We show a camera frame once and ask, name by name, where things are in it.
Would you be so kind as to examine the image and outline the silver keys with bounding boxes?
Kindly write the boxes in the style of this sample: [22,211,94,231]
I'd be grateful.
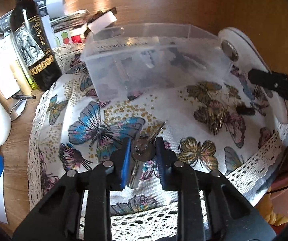
[128,122,165,189]

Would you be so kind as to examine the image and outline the gold hair claw clip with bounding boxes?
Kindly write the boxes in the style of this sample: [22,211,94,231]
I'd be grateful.
[193,101,235,136]

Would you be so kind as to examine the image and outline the small black clip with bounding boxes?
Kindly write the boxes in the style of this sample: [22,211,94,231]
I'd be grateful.
[236,105,255,116]

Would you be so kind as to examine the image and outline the butterfly print lace cloth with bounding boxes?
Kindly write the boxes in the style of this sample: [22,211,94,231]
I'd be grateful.
[27,42,288,241]

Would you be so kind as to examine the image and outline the clear plastic storage box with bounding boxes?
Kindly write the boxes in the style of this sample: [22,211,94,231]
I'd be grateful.
[80,23,232,101]

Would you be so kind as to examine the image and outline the round metal lid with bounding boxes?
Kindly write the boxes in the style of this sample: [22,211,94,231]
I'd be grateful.
[9,99,27,121]

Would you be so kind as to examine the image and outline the dark wine bottle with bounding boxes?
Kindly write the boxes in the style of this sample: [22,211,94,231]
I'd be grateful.
[10,0,62,91]

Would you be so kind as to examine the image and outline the small white box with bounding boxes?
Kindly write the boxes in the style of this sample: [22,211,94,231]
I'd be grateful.
[87,11,117,34]

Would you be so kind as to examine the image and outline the stack of magazines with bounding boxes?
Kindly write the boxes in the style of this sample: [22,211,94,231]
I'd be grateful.
[50,10,91,29]

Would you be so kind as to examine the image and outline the white paper sheet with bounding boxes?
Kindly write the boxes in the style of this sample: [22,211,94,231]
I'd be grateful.
[0,38,20,99]

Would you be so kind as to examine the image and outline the rolled newspaper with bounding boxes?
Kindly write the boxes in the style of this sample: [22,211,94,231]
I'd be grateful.
[0,11,12,35]

